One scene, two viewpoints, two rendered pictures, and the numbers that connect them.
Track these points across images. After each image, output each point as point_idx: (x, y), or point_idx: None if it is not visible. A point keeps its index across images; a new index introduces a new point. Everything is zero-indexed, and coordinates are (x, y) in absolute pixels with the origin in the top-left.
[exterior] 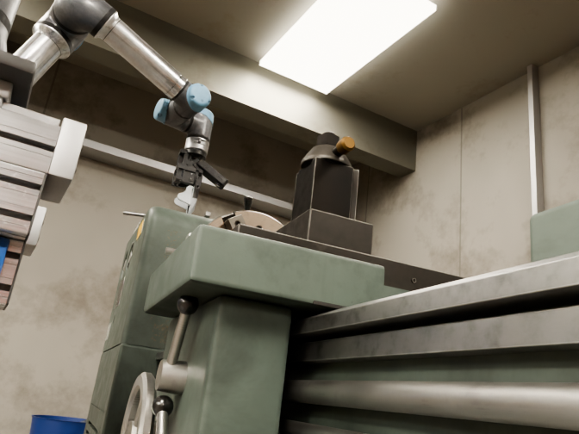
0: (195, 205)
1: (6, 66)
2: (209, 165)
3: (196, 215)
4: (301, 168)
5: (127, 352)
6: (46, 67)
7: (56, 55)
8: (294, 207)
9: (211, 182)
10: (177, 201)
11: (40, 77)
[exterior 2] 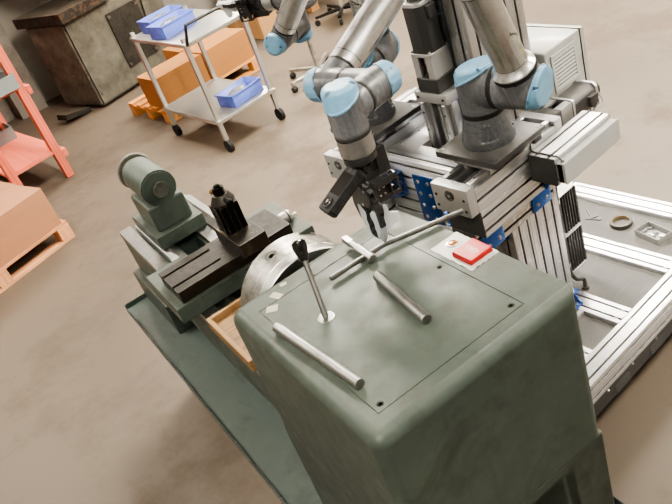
0: (367, 227)
1: None
2: (339, 177)
3: (353, 234)
4: (234, 197)
5: None
6: (471, 21)
7: (463, 5)
8: (242, 215)
9: (346, 202)
10: (396, 216)
11: (481, 32)
